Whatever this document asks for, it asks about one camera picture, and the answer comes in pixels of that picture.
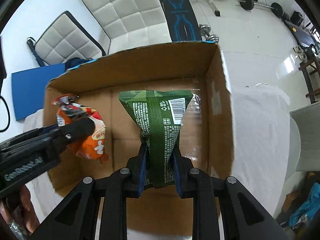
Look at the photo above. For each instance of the green snack packet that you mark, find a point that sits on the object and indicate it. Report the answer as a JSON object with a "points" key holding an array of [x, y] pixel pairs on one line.
{"points": [[160, 130]]}

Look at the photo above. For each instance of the blue board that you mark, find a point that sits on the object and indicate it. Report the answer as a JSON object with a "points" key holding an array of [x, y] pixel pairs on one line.
{"points": [[32, 92]]}

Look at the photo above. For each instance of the black barbell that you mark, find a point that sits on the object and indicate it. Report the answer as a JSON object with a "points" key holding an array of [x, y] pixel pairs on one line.
{"points": [[260, 5]]}

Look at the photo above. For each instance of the black and blue weight bench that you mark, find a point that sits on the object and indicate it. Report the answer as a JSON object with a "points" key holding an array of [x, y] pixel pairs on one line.
{"points": [[181, 17]]}

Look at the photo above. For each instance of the orange snack packet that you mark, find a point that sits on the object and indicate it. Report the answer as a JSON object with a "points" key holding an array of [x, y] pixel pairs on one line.
{"points": [[97, 150]]}

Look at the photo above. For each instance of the small white quilted chair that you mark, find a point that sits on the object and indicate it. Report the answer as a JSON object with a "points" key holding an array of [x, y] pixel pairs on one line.
{"points": [[62, 40]]}

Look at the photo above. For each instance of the large white quilted chair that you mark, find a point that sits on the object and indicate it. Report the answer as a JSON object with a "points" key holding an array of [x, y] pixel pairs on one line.
{"points": [[130, 12]]}

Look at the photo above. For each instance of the blue plastic bag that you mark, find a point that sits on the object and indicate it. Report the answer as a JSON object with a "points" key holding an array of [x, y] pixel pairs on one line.
{"points": [[308, 202]]}

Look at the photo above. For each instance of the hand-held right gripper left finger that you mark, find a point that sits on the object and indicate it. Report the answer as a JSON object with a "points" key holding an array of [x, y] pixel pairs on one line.
{"points": [[141, 172]]}

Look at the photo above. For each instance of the brown cardboard box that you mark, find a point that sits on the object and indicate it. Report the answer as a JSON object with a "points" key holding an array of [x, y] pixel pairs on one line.
{"points": [[125, 100]]}

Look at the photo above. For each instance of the metal dumbbell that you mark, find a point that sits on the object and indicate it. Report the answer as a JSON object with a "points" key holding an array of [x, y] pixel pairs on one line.
{"points": [[207, 33]]}

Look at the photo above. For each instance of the person's left hand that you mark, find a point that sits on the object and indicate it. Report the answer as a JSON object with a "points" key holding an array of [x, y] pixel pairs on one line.
{"points": [[27, 212]]}

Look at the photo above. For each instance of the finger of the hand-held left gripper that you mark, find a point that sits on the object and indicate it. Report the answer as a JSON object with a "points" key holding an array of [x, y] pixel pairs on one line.
{"points": [[77, 131]]}

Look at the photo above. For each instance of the pair of white shoes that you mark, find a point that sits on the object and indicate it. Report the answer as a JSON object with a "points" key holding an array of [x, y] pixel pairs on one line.
{"points": [[301, 52]]}

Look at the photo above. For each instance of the white table cloth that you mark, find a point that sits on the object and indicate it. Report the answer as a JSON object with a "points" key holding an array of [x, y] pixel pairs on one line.
{"points": [[260, 135]]}

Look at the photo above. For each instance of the dark blue cloth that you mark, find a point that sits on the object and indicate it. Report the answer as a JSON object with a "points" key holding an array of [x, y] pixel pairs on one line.
{"points": [[77, 63]]}

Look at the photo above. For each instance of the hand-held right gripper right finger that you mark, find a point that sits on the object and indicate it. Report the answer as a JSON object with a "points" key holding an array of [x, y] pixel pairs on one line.
{"points": [[178, 177]]}

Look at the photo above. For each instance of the wooden stool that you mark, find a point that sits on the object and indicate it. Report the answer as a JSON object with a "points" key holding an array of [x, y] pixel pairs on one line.
{"points": [[308, 80]]}

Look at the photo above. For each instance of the black treadmill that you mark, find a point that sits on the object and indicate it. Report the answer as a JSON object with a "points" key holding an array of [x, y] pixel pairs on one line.
{"points": [[302, 32]]}

